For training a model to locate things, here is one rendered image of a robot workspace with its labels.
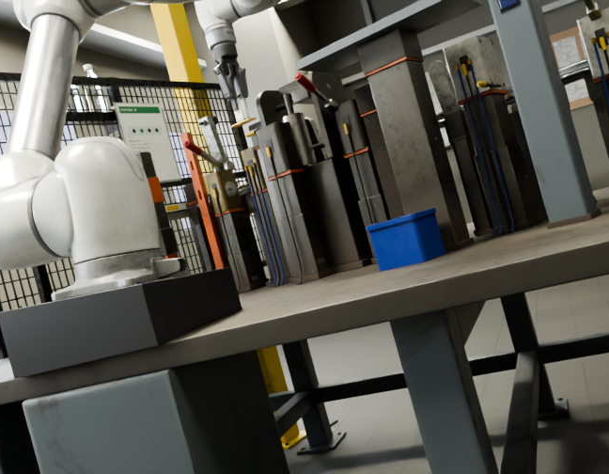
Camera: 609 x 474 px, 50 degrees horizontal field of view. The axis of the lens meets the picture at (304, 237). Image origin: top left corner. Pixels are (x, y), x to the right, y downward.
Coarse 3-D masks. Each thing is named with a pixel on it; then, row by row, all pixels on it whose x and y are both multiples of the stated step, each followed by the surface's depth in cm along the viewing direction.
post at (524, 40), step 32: (512, 32) 115; (544, 32) 116; (512, 64) 116; (544, 64) 113; (544, 96) 114; (544, 128) 114; (544, 160) 115; (576, 160) 114; (544, 192) 116; (576, 192) 113
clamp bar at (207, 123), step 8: (200, 120) 188; (208, 120) 187; (216, 120) 190; (208, 128) 188; (208, 136) 189; (216, 136) 188; (208, 144) 189; (216, 144) 188; (216, 152) 189; (224, 152) 189; (224, 160) 188
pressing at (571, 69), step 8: (576, 64) 135; (584, 64) 135; (560, 72) 137; (568, 72) 137; (576, 72) 146; (568, 80) 154; (576, 80) 153; (512, 96) 158; (440, 120) 166; (440, 128) 175; (248, 184) 190; (240, 192) 207
